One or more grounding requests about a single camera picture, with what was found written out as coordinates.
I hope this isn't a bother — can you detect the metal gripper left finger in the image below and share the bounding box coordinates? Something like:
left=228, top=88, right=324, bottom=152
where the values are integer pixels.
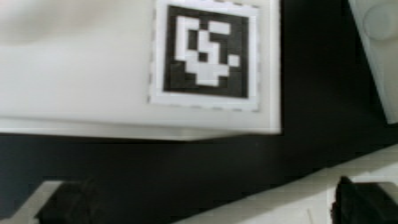
left=6, top=180, right=104, bottom=224

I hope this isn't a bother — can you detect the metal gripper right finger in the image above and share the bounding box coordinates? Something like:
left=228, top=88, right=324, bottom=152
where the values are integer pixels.
left=331, top=176, right=398, bottom=224

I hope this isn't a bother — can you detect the white drawer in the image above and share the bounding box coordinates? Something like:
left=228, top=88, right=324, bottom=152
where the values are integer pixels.
left=0, top=0, right=283, bottom=141
left=349, top=0, right=398, bottom=124

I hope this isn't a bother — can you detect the white front fence rail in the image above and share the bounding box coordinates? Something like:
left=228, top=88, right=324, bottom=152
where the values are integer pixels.
left=173, top=144, right=398, bottom=224

